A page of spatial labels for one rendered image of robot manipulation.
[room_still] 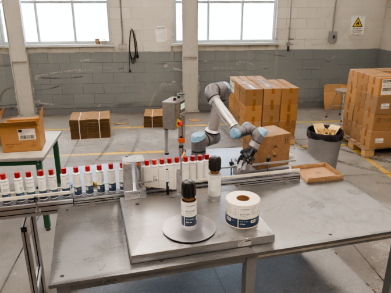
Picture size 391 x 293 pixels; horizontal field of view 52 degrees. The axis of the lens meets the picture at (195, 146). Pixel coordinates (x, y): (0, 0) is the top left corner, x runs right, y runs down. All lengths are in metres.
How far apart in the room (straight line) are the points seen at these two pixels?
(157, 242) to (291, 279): 1.24
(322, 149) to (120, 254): 3.37
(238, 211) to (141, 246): 0.57
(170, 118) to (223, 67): 5.56
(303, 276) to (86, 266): 1.64
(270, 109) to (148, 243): 4.28
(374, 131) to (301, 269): 3.32
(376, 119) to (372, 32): 3.38
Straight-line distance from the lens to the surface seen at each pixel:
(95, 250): 2.32
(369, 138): 6.18
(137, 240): 2.27
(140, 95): 8.18
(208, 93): 2.97
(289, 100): 6.25
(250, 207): 2.30
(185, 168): 2.81
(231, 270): 3.15
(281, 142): 3.26
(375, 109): 6.04
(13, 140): 4.08
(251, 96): 6.05
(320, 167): 3.42
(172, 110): 2.69
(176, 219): 2.41
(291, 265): 3.26
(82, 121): 6.73
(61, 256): 2.32
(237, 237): 2.28
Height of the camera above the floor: 2.10
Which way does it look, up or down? 20 degrees down
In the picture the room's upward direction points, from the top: straight up
